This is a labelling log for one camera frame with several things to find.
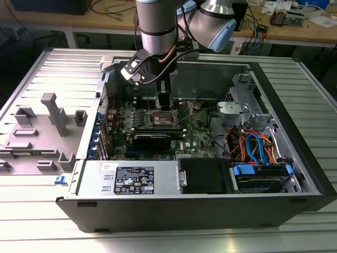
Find grey parts rack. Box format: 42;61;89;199
0;92;88;175

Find blue hanging cable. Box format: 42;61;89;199
250;20;261;52

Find black RAM slot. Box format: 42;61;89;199
134;101;183;109
132;126;184;132
134;96;183;102

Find flat black wire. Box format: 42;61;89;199
207;106;234;160

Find beige case latch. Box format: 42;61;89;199
100;55;117;73

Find silver power supply unit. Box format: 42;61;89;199
68;159;182;196

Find green motherboard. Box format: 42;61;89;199
105;100;221;161

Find black computer box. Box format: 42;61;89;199
10;0;93;16

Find silver metal bracket plate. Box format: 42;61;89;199
216;101;250;124

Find CPU socket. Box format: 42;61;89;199
147;107;177;130

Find black PC case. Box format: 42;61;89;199
55;54;337;234

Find black camera cable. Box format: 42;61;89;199
137;48;201;85

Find hard disk in blue carrier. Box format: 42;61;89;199
229;162;295;194

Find black tower box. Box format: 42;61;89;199
233;1;249;32

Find silver drive cage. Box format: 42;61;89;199
223;72;277;134

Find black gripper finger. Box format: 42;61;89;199
157;79;172;111

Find red yellow wire bundle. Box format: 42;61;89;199
225;125;248;162

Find white printed label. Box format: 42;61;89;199
231;39;243;55

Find blue flat wire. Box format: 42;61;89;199
245;133;270;167

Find wooden desk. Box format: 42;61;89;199
0;0;140;50
229;0;337;50

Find black graphics card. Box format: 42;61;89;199
131;133;172;151

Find white paper sheet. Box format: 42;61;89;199
308;15;336;28

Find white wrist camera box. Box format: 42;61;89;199
120;51;146;87

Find finned heat sink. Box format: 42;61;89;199
270;7;288;27

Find grey circuit device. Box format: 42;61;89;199
286;9;306;27

